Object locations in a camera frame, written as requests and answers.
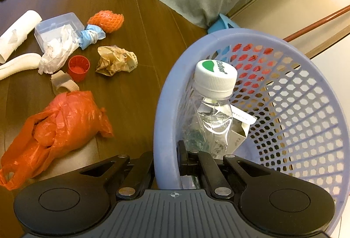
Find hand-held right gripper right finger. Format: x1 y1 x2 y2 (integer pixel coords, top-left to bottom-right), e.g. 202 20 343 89
176 140 275 198

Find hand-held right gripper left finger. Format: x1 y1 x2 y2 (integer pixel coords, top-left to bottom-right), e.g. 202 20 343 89
79 152 154 200

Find white paper roll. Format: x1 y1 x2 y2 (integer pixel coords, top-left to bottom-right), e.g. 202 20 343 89
0 10 43 63

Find blue plastic mesh basket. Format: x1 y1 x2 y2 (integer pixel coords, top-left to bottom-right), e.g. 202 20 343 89
153 28 350 237

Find clear plastic box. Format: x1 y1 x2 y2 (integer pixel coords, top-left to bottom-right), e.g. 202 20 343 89
34 12 85 53

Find white foam sleeve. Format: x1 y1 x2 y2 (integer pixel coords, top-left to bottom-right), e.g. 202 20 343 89
0 53 41 81

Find white tissue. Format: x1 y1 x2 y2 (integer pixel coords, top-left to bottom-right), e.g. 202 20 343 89
38 25 80 74

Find orange plastic bag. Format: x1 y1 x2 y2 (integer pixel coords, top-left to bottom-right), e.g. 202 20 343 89
0 91 115 191

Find blue face mask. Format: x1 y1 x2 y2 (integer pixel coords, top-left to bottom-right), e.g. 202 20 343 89
79 24 107 50

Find orange foam fruit net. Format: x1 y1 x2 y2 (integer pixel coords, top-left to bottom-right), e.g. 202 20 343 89
87 10 125 34

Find brown paper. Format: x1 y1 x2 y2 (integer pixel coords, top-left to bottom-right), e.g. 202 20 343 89
95 46 138 77

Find beige tape roll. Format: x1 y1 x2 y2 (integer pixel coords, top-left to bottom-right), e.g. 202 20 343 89
51 70 80 95

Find white paper carton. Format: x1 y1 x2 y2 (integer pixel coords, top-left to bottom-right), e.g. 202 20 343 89
231 107 257 156

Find clear plastic bottle white cap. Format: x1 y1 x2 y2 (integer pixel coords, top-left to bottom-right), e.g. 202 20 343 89
182 59 238 162

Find blue dustpan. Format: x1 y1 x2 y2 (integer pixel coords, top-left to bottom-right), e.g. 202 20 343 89
207 13 241 35

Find white wooden-framed board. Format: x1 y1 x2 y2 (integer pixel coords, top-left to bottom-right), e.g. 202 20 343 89
302 24 350 107

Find red broom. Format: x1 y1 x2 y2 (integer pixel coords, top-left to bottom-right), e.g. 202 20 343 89
227 5 350 96

